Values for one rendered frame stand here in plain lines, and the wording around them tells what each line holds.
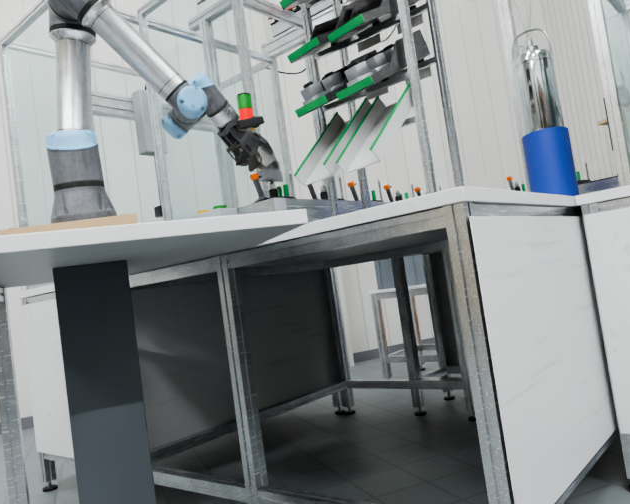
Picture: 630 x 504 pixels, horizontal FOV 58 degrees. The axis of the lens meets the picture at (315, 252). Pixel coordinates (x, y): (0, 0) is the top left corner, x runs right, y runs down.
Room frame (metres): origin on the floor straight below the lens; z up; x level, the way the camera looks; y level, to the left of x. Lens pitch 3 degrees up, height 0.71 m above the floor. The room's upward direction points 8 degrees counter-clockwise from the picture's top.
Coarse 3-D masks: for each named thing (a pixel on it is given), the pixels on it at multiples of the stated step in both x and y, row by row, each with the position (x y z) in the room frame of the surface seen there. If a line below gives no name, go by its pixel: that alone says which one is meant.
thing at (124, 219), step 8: (112, 216) 1.27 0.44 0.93; (120, 216) 1.27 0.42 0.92; (128, 216) 1.28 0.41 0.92; (136, 216) 1.29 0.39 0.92; (48, 224) 1.22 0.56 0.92; (56, 224) 1.22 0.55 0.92; (64, 224) 1.23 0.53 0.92; (72, 224) 1.24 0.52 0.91; (80, 224) 1.24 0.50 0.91; (88, 224) 1.25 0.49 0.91; (96, 224) 1.25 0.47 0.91; (104, 224) 1.26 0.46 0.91; (112, 224) 1.27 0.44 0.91; (120, 224) 1.27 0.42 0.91; (0, 232) 1.18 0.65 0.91; (8, 232) 1.19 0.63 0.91; (16, 232) 1.19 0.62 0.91; (24, 232) 1.20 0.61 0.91; (32, 232) 1.21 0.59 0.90
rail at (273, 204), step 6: (270, 198) 1.54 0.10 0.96; (276, 198) 1.54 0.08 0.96; (282, 198) 1.56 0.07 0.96; (252, 204) 1.59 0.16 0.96; (258, 204) 1.57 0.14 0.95; (264, 204) 1.56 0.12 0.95; (270, 204) 1.55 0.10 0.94; (276, 204) 1.54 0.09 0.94; (282, 204) 1.56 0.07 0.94; (240, 210) 1.62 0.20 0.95; (246, 210) 1.61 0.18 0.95; (252, 210) 1.59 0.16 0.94; (258, 210) 1.59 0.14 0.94; (264, 210) 1.57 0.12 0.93; (270, 210) 1.55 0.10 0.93; (276, 210) 1.54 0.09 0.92; (282, 210) 1.56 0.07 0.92
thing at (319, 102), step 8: (360, 56) 1.60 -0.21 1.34; (336, 72) 1.71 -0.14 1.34; (344, 80) 1.73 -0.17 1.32; (344, 88) 1.55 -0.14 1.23; (328, 96) 1.50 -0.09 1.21; (336, 96) 1.52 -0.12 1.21; (312, 104) 1.54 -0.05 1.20; (320, 104) 1.52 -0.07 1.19; (296, 112) 1.59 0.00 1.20; (304, 112) 1.57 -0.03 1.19
